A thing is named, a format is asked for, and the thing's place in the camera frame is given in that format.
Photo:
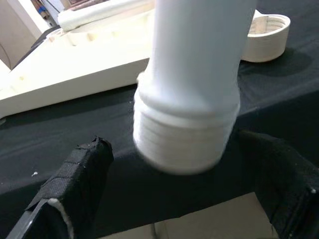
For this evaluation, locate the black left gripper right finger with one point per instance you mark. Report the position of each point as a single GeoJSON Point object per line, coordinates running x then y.
{"type": "Point", "coordinates": [286, 186]}

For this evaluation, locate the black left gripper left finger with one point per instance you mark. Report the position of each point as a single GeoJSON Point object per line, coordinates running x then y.
{"type": "Point", "coordinates": [79, 179]}

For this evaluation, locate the white plastic table leg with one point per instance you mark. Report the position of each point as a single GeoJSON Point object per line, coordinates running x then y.
{"type": "Point", "coordinates": [194, 74]}
{"type": "Point", "coordinates": [99, 15]}

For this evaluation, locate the black tablecloth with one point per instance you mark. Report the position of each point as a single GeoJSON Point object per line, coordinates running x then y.
{"type": "Point", "coordinates": [174, 194]}

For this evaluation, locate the cream plastic table top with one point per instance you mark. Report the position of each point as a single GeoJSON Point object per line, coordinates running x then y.
{"type": "Point", "coordinates": [74, 74]}

